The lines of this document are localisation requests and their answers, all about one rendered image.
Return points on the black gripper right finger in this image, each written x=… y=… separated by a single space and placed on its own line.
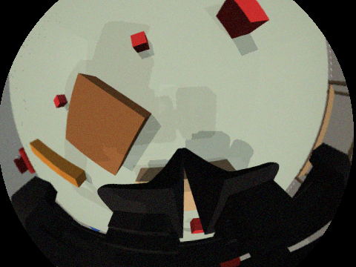
x=211 y=185

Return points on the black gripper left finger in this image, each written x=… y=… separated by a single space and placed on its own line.
x=164 y=194

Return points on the orange long bar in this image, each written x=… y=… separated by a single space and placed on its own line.
x=60 y=165

